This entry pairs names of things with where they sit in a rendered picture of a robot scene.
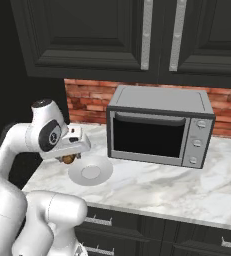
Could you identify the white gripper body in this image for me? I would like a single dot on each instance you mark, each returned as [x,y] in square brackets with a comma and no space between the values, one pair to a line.
[72,147]

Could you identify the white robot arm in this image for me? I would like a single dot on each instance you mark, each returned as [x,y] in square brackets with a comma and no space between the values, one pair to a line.
[7,206]

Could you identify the oven door with dark glass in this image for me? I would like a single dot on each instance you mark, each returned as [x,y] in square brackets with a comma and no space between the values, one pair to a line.
[148,138]

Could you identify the grey countertop oven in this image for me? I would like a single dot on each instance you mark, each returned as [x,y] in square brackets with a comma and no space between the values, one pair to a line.
[160,100]

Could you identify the grey oven knob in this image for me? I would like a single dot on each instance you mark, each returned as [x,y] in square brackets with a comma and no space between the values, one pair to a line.
[201,124]
[193,160]
[197,143]

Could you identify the white round plate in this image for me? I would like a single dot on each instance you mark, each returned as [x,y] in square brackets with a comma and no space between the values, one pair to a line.
[91,172]

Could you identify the black drawer front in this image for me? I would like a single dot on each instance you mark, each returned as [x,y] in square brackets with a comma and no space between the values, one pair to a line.
[207,241]
[123,221]
[120,248]

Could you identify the black wall cupboard door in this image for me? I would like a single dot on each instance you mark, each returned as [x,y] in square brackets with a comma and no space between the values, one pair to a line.
[217,36]
[83,33]

